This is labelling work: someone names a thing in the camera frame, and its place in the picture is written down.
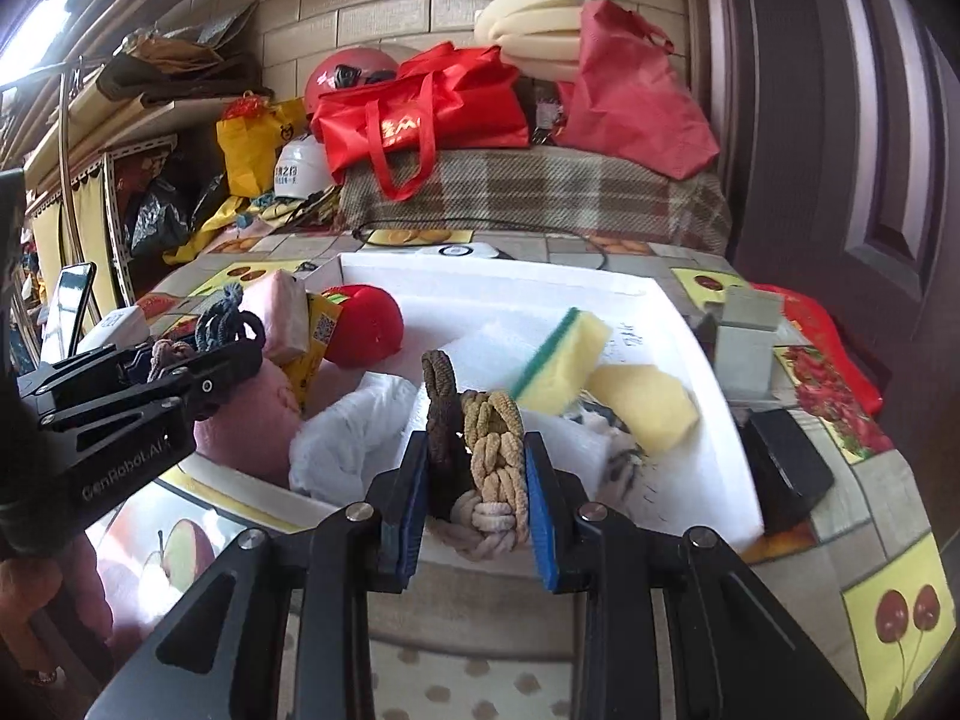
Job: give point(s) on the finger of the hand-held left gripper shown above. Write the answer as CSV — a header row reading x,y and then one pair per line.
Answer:
x,y
225,384
90,371

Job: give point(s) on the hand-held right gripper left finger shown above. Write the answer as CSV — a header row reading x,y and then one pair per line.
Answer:
x,y
409,517

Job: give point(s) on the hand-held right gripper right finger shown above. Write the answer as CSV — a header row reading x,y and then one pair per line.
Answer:
x,y
544,525

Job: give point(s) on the pink plush toy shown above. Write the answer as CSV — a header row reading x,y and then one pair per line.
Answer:
x,y
247,427

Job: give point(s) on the pink tissue pack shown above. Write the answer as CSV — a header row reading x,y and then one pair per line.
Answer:
x,y
277,315

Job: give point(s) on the leopard print scrunchie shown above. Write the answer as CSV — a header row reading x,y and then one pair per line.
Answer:
x,y
619,465

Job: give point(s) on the yellow tissue packet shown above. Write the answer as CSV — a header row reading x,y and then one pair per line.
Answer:
x,y
319,349

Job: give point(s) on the white face mask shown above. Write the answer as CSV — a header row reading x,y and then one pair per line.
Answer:
x,y
345,435

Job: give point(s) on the red plush apple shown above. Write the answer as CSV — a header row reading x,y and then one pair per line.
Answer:
x,y
367,326

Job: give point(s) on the yellow sponge with green pad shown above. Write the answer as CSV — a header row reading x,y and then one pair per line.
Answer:
x,y
562,371

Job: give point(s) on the plain yellow sponge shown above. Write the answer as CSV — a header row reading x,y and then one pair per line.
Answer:
x,y
645,405

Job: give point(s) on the white cardboard box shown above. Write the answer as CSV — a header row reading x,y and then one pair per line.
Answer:
x,y
465,285

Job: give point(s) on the person's left hand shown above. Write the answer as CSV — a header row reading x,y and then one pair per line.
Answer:
x,y
30,589

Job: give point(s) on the small white carton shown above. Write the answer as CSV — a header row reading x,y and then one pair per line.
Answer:
x,y
120,326

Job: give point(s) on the black smartphone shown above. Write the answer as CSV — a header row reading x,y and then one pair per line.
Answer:
x,y
71,307

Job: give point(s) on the yellow curtain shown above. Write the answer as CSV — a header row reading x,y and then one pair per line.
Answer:
x,y
90,225

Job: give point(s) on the pile of colourful cloths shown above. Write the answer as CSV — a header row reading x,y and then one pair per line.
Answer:
x,y
217,229

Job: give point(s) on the black plastic bag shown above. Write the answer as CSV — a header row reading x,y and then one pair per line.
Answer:
x,y
161,217

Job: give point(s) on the white helmet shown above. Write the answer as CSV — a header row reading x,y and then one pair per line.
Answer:
x,y
300,165

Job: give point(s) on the yellow bag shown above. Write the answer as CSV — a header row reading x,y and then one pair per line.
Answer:
x,y
247,142

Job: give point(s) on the wooden shelf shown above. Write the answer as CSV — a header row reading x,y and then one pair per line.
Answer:
x,y
135,124

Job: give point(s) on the black box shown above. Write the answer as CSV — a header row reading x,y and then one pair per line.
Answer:
x,y
787,457

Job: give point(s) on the small grey box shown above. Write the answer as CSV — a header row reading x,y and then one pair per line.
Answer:
x,y
742,352

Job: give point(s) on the white charger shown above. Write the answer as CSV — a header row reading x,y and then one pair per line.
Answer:
x,y
457,251

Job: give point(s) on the brown paper bag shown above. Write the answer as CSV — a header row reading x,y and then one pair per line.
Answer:
x,y
165,67

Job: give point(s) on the pink helmet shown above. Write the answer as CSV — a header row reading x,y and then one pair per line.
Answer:
x,y
330,75

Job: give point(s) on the plaid blanket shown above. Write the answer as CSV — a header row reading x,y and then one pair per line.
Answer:
x,y
562,195

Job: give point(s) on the shiny red packet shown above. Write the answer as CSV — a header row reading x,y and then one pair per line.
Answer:
x,y
832,345

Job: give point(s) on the red tote bag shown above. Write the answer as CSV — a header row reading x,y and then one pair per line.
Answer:
x,y
450,112

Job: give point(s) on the red fabric bag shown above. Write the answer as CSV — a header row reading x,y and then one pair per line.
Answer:
x,y
630,90

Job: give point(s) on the bundle of cream foam strips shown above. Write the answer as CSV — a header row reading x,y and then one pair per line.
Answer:
x,y
525,22

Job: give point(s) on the brown wooden door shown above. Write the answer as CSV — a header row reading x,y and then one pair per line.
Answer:
x,y
825,127

